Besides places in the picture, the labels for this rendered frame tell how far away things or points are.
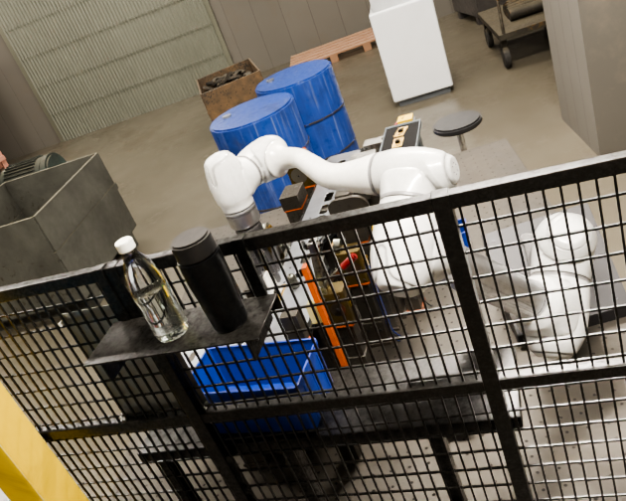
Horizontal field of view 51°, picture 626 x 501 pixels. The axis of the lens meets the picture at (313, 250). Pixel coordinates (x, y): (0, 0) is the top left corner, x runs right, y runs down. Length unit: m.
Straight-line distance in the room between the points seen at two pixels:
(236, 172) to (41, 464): 0.85
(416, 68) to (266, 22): 4.22
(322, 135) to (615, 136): 1.98
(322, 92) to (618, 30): 1.96
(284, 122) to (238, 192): 2.62
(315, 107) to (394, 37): 1.70
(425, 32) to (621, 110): 2.40
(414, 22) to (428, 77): 0.52
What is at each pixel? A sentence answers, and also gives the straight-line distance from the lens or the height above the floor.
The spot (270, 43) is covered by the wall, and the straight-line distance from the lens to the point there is 10.25.
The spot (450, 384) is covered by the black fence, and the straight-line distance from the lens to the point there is 1.28.
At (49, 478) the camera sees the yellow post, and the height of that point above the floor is 1.07.
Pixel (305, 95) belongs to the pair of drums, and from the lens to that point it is 4.81.
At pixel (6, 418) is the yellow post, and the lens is 1.65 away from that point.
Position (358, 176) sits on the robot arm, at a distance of 1.47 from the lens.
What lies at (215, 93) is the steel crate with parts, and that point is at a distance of 7.33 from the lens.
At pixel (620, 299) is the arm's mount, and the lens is 2.07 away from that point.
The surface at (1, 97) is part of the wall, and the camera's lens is 11.63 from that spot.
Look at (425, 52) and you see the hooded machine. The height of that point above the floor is 0.44.
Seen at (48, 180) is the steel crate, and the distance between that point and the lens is 5.94.
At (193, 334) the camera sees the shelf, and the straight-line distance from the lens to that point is 1.19.
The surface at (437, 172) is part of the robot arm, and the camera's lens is 1.37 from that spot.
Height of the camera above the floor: 2.01
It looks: 27 degrees down
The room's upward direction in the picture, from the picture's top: 22 degrees counter-clockwise
